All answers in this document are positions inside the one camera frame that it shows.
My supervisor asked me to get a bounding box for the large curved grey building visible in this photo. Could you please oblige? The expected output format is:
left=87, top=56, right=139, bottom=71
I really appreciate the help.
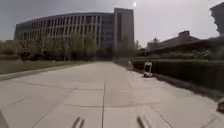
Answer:
left=13, top=7, right=135, bottom=61

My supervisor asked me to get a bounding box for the robot's own part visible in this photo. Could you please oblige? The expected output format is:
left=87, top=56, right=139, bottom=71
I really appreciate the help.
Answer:
left=71, top=116, right=86, bottom=128
left=136, top=115, right=151, bottom=128

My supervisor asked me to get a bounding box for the low building with dark roof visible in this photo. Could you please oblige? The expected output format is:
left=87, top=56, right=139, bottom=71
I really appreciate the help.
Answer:
left=146, top=30, right=224, bottom=56

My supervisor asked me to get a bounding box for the pale concrete slab pavement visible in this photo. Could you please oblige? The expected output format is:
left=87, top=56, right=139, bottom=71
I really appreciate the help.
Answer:
left=0, top=61, right=224, bottom=128

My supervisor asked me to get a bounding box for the row of trees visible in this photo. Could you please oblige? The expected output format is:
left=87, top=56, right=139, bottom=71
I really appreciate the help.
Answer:
left=0, top=33, right=101, bottom=62

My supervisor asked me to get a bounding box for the grass strip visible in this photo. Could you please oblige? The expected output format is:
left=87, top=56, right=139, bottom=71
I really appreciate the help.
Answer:
left=0, top=59, right=91, bottom=76

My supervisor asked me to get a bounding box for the small white robot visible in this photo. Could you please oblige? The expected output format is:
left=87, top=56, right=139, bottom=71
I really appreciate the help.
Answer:
left=143, top=61, right=154, bottom=78

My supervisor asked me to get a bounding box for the dark green hedge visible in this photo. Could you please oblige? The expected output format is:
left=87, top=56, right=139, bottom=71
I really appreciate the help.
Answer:
left=114, top=57, right=224, bottom=93

